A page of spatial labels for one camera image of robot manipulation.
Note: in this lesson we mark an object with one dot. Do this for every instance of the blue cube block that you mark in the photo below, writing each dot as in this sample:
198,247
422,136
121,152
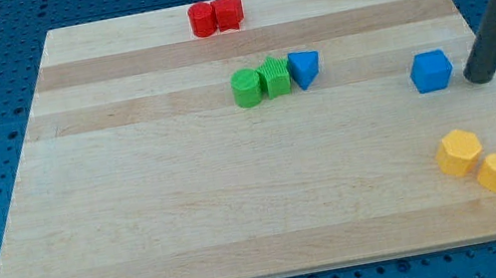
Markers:
431,71

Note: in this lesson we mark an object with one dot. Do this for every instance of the red cylinder block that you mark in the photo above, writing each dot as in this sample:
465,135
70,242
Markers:
202,19

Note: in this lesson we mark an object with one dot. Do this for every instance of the green cylinder block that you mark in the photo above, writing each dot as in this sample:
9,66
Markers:
246,89

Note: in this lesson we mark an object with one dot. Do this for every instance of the wooden board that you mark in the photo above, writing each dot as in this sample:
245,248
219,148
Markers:
137,162

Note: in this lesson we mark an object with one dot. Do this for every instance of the red star block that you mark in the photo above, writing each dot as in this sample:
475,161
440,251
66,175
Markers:
228,14

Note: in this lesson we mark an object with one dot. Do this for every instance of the blue triangle block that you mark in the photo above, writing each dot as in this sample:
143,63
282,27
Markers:
303,68

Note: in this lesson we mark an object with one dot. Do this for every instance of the yellow hexagon block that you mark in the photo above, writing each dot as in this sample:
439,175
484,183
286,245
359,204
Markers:
458,152

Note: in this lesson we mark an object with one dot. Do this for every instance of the green star block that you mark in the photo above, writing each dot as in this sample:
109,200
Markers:
275,78

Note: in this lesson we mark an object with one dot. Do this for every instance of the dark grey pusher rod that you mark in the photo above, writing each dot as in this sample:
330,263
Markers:
480,67

